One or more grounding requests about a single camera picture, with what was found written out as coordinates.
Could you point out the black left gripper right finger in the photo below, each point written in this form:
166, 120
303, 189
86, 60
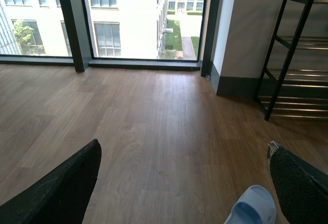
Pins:
300, 187

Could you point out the light blue slipper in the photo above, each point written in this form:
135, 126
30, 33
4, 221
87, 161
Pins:
255, 205

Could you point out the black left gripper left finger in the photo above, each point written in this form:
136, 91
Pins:
61, 196

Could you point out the dark window frame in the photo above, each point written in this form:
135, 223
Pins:
138, 34

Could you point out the black metal shoe rack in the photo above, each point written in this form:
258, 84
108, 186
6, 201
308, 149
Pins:
293, 80

